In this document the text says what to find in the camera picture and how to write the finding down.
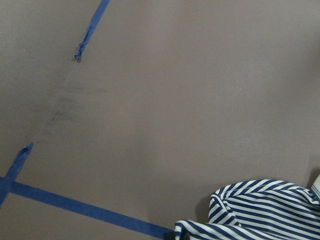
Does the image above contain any blue white striped polo shirt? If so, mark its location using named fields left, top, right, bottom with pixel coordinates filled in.
left=174, top=178, right=320, bottom=240

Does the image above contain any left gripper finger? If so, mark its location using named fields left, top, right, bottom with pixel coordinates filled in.
left=181, top=233, right=190, bottom=240

